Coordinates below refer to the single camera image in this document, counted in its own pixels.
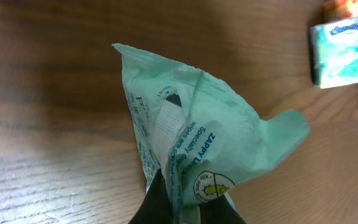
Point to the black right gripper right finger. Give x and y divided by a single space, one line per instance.
219 211

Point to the orange snack packet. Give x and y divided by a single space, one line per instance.
340 9

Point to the small teal packet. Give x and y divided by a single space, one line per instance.
334 47

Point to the teal candy wrapper packet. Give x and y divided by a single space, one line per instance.
198 132

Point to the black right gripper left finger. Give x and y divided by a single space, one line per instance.
156 207

